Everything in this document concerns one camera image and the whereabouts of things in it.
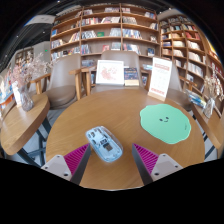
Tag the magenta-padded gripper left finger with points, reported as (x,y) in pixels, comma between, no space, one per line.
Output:
(77,159)

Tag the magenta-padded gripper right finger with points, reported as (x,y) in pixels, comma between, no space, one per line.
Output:
(146,159)

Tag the translucent light blue computer mouse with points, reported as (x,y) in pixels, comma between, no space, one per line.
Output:
(104,144)

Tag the green smiley mouse pad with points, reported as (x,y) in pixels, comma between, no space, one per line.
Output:
(165,123)

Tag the round wooden side table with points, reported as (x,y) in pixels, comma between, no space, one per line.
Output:
(210,128)
(21,126)

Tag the beige wooden armchair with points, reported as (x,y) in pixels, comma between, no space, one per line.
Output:
(176,93)
(63,81)
(116,56)

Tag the blue and yellow book stack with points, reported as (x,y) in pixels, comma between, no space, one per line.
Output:
(196,99)

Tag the white sign on wooden stand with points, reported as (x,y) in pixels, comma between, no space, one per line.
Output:
(160,77)

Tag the dark blue book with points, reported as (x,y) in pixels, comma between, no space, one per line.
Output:
(131,76)

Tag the light blue book stack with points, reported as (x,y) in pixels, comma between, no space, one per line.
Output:
(148,67)

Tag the white framed floral picture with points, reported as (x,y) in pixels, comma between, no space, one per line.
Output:
(110,72)

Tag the small distant wooden bookshelf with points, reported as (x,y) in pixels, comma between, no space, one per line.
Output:
(24,56)

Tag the curved wooden bookshelf unit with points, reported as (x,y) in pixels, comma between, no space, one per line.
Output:
(190,46)

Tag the wide wooden bookshelf unit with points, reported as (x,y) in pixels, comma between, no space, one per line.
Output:
(103,30)

